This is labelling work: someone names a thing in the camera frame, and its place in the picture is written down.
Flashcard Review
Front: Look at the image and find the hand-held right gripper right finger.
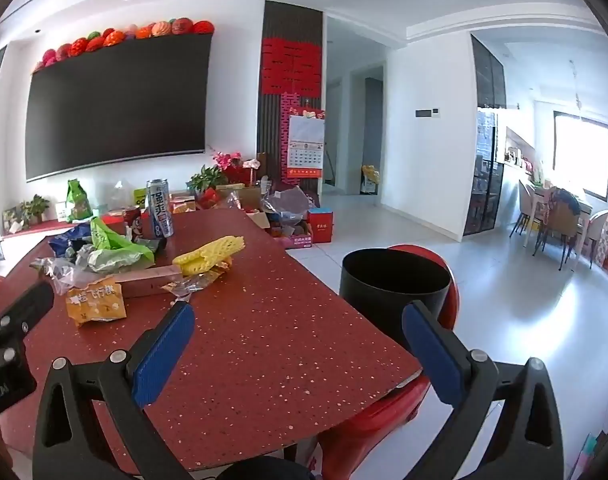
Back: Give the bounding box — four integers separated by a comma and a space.
401, 300, 565, 480

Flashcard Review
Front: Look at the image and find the leafy green potted plant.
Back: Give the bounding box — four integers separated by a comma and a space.
186, 165, 229, 196

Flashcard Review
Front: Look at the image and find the dark slatted wall panel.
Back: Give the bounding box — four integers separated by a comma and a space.
256, 0, 325, 196

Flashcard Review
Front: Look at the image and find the clear plastic bag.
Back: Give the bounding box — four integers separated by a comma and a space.
106, 180, 135, 211

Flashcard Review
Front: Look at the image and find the red gift box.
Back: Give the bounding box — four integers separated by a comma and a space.
306, 207, 335, 245

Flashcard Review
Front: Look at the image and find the chair with patterned cloth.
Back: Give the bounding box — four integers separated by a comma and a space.
534, 187, 583, 271

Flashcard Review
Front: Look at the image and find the red wall calendar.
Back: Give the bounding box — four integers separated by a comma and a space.
286, 109, 327, 180

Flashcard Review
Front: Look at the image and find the beige dining chair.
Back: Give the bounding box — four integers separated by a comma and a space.
509, 180, 534, 239

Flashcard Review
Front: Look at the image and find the grey plastic bag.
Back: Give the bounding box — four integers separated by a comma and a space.
261, 187, 313, 227

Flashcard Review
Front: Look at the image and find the dining table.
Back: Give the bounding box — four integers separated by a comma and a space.
526, 182, 593, 261

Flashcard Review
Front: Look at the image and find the bright window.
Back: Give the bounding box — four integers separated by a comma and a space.
554, 110, 608, 199

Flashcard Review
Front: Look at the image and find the yellow foam fruit net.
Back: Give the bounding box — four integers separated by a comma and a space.
172, 236, 246, 277

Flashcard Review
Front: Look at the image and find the orange snack packet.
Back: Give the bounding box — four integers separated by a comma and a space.
65, 276, 128, 329

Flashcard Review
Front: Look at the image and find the large black television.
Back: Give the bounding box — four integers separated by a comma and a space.
25, 34, 216, 182

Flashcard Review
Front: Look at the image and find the red plastic stool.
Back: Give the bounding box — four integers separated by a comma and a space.
316, 244, 461, 480

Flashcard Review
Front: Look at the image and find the short red drink can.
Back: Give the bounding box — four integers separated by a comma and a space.
123, 206, 146, 242

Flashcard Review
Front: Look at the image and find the pink flower bouquet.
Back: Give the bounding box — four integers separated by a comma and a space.
211, 150, 243, 172

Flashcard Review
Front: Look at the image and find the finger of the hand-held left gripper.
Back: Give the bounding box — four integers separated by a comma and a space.
0, 281, 55, 336

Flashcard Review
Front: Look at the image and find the narrow red paper cutout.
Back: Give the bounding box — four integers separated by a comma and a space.
283, 94, 311, 181

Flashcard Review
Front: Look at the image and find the glass display cabinet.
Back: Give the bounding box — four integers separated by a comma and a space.
463, 34, 508, 237

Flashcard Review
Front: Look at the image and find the clear snack wrapper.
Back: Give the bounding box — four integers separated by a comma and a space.
161, 267, 226, 307

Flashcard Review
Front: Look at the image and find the yellow bag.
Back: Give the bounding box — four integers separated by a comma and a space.
360, 165, 381, 195

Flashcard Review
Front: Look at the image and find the green plastic bag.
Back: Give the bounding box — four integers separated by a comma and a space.
76, 216, 156, 274

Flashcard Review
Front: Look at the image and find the white dining chair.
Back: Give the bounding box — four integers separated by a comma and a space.
585, 210, 608, 267

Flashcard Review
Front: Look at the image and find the tall silver drink can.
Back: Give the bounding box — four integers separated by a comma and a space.
146, 178, 176, 239

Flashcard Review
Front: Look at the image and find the pink paper box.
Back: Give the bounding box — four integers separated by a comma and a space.
115, 266, 184, 297

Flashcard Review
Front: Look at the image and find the row of paper lanterns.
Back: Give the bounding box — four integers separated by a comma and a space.
32, 17, 216, 74

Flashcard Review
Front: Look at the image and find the large red paper cutout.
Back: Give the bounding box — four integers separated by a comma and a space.
261, 36, 321, 96

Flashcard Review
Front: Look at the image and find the blue snack wrapper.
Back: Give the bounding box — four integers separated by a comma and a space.
48, 224, 93, 257

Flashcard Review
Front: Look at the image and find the small potted plant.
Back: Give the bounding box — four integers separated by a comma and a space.
18, 195, 51, 227

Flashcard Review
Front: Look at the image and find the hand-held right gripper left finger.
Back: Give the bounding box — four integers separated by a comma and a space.
32, 301, 197, 480

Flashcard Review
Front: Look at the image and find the green snack bag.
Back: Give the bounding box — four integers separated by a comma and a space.
66, 179, 94, 224

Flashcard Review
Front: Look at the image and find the black trash bin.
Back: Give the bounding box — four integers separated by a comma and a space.
340, 248, 452, 361

